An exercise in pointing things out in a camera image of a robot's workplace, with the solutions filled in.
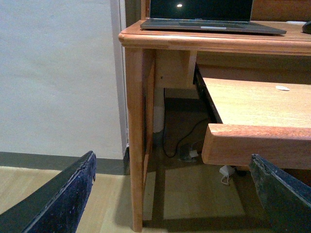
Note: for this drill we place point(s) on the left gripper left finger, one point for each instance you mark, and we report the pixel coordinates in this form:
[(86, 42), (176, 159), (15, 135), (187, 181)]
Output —
[(57, 206)]

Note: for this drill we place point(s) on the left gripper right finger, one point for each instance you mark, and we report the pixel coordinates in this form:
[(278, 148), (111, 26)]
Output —
[(285, 199)]

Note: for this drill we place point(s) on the dark grey wireless mouse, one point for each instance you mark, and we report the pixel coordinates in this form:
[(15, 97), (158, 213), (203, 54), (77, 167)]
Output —
[(306, 28)]

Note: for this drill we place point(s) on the white power adapter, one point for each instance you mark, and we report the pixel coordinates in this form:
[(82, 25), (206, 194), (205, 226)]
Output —
[(227, 172)]

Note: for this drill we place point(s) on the wooden pull-out keyboard tray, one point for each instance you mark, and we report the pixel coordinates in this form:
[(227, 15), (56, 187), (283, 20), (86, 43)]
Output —
[(250, 117)]

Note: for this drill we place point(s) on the white round pad on tray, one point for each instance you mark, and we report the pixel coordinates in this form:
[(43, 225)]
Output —
[(282, 88)]

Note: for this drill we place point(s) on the wooden desk with hutch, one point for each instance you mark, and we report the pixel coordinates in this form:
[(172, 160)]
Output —
[(168, 59)]

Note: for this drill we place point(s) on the grey open laptop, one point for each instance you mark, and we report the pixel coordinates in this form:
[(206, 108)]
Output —
[(232, 16)]

